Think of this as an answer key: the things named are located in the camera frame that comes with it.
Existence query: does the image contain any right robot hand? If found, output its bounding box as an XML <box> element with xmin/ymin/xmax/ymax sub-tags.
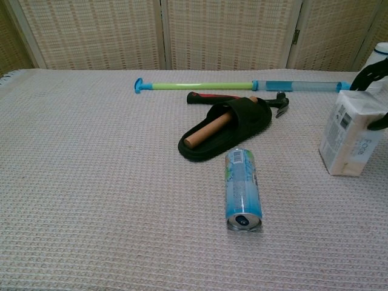
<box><xmin>350</xmin><ymin>60</ymin><xmax>388</xmax><ymax>132</ymax></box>

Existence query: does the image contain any white soap box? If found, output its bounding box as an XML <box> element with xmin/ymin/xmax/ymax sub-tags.
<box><xmin>318</xmin><ymin>90</ymin><xmax>388</xmax><ymax>176</ymax></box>

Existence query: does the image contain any black slipper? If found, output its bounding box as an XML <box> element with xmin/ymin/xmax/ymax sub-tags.
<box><xmin>177</xmin><ymin>96</ymin><xmax>273</xmax><ymax>162</ymax></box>

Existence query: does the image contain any woven folding screen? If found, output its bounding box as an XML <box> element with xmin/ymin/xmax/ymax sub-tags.
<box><xmin>0</xmin><ymin>0</ymin><xmax>388</xmax><ymax>72</ymax></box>

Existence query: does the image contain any light blue beverage can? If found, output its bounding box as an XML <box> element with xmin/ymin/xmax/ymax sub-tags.
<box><xmin>224</xmin><ymin>147</ymin><xmax>263</xmax><ymax>233</ymax></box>

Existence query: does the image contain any black red claw hammer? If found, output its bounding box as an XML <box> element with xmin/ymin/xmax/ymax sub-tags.
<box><xmin>186</xmin><ymin>91</ymin><xmax>291</xmax><ymax>119</ymax></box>

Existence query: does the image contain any blue green water pump toy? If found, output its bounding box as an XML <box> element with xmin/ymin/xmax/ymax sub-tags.
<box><xmin>134</xmin><ymin>78</ymin><xmax>354</xmax><ymax>95</ymax></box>

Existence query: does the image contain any wooden dowel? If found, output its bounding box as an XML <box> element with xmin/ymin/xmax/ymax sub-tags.
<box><xmin>184</xmin><ymin>96</ymin><xmax>258</xmax><ymax>149</ymax></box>

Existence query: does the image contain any beige woven tablecloth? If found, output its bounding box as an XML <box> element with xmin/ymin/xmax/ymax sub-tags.
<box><xmin>0</xmin><ymin>69</ymin><xmax>388</xmax><ymax>291</ymax></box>

